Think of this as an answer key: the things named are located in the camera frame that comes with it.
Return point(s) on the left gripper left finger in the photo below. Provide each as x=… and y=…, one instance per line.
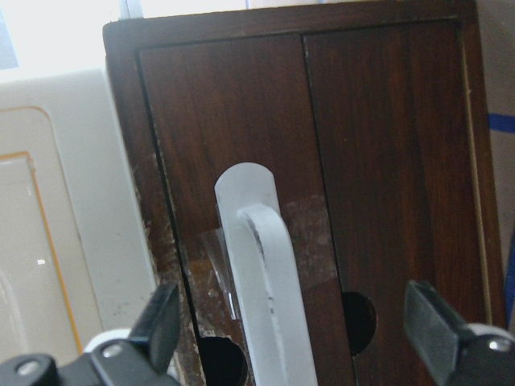
x=156, y=332

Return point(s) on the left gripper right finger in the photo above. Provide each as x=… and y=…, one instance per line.
x=432, y=327

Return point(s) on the white drawer handle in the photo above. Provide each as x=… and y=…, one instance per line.
x=265, y=276

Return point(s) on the dark wooden drawer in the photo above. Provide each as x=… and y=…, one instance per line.
x=215, y=105

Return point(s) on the dark wooden drawer cabinet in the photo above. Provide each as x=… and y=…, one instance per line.
x=215, y=360

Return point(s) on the cream plastic storage box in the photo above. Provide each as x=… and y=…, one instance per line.
x=74, y=261

